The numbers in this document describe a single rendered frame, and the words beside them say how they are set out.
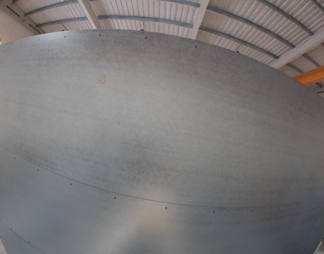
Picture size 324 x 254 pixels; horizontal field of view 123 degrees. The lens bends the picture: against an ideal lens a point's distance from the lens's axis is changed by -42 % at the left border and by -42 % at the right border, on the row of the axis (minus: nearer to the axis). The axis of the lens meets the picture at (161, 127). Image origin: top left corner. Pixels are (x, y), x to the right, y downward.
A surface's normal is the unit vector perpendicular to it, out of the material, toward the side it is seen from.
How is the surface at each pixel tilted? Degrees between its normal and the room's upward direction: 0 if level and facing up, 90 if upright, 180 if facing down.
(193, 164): 90
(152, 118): 90
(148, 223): 90
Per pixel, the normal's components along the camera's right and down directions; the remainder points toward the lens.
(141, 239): 0.02, 0.00
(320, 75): -0.98, -0.18
